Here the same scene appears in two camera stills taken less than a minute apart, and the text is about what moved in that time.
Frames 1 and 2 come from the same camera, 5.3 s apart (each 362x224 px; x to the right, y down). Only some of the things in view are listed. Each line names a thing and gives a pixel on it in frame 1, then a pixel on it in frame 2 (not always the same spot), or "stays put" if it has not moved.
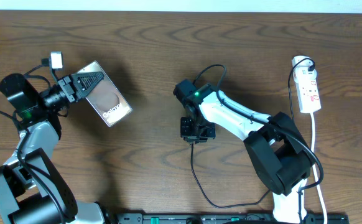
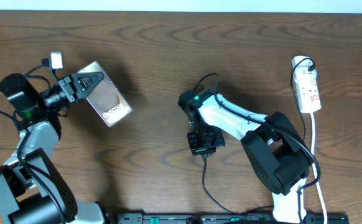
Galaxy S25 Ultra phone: [106, 99] stays put
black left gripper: [74, 93] stays put
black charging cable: [312, 67] → [311, 66]
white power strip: [308, 96] stays put
